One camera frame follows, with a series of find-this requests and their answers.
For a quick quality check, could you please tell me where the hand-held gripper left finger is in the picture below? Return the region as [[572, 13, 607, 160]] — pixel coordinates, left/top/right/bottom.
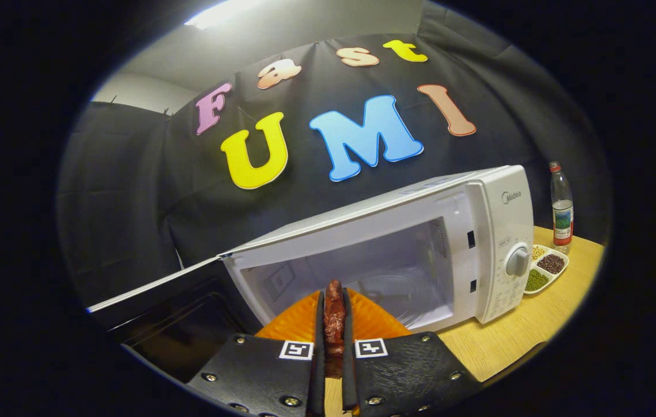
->
[[186, 290, 326, 417]]

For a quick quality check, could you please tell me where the white toaster oven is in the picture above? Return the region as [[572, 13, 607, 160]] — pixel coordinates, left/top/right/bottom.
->
[[88, 165, 535, 384]]

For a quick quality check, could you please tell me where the red-brown meat piece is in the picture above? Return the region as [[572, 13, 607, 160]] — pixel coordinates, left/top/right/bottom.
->
[[323, 280, 347, 378]]

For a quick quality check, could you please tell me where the white divided bean dish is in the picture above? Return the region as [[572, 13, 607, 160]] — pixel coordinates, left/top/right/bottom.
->
[[523, 244, 570, 295]]

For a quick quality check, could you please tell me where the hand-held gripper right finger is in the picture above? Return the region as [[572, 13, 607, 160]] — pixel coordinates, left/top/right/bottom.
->
[[341, 288, 483, 417]]

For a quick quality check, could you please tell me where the clear plastic water bottle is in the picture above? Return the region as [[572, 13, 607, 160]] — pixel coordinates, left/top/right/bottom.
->
[[549, 161, 574, 254]]

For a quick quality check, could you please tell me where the black backdrop cloth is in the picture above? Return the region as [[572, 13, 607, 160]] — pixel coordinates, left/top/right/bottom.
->
[[54, 3, 613, 290]]

